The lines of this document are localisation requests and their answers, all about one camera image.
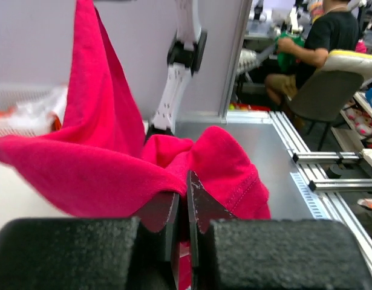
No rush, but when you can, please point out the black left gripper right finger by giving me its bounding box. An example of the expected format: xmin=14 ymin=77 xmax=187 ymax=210
xmin=186 ymin=170 xmax=237 ymax=289

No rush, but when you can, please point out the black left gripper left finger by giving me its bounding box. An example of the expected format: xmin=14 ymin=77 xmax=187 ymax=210
xmin=134 ymin=192 xmax=180 ymax=289

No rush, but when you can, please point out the magenta t shirt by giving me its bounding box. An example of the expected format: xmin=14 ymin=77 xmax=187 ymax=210
xmin=0 ymin=1 xmax=271 ymax=289

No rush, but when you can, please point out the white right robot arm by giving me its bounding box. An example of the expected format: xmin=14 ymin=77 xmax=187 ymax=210
xmin=145 ymin=0 xmax=207 ymax=140

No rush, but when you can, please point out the grey office chair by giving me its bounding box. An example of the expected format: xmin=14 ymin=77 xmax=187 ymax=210
xmin=281 ymin=50 xmax=372 ymax=151

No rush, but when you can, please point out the white t shirt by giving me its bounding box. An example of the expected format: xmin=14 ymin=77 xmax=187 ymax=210
xmin=0 ymin=86 xmax=68 ymax=134

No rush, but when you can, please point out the white perforated plastic basket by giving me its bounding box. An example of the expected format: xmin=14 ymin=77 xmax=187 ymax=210
xmin=0 ymin=83 xmax=65 ymax=141

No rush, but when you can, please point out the person in black shirt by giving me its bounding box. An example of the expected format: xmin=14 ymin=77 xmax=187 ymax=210
xmin=265 ymin=1 xmax=359 ymax=105

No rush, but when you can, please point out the white slotted cable duct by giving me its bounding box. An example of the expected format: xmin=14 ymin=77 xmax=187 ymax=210
xmin=290 ymin=173 xmax=328 ymax=219

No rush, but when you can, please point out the aluminium mounting rail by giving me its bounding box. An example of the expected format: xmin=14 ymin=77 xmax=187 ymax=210
xmin=269 ymin=110 xmax=372 ymax=242

